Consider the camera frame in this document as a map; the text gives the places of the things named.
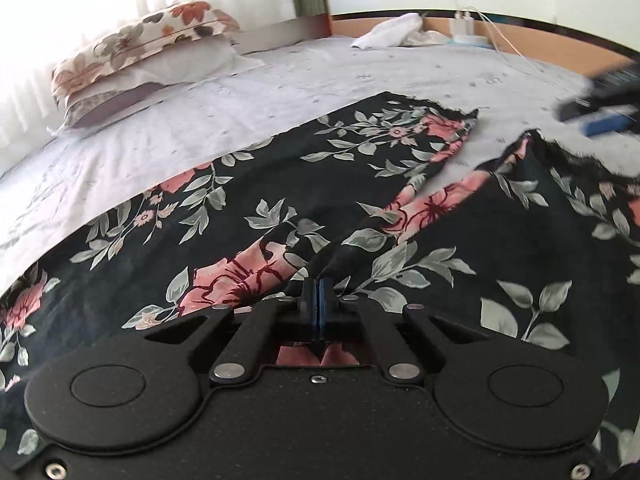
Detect wooden bed headboard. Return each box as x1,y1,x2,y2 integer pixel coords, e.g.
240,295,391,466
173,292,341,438
240,11,640,79

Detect black floral pants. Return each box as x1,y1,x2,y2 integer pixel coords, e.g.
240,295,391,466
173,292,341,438
0,91,640,471

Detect white crumpled cloth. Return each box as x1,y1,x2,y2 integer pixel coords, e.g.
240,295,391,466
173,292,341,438
351,12,451,50

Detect white pillow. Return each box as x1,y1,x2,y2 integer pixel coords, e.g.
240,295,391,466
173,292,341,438
64,39,266,111

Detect white cable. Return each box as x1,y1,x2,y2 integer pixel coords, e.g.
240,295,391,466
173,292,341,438
457,0,576,92

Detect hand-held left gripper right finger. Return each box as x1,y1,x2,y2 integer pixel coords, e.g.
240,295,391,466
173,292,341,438
317,276,491,389

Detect white bed sheet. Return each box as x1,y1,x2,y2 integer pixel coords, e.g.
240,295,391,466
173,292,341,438
0,34,640,295

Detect floral pillow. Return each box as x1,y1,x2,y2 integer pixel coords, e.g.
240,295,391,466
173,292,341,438
51,1,242,97

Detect white charger plug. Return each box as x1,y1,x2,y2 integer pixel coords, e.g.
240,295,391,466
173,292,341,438
452,8,482,37

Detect grey patterned pillow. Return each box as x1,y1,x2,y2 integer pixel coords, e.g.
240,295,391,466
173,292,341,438
59,82,166,130

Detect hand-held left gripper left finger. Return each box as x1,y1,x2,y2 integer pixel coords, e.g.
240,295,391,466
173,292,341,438
143,276,318,387

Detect white curtain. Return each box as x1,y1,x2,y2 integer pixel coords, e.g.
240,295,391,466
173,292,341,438
0,0,297,171

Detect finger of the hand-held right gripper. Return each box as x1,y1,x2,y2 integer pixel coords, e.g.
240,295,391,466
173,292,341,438
557,62,640,137

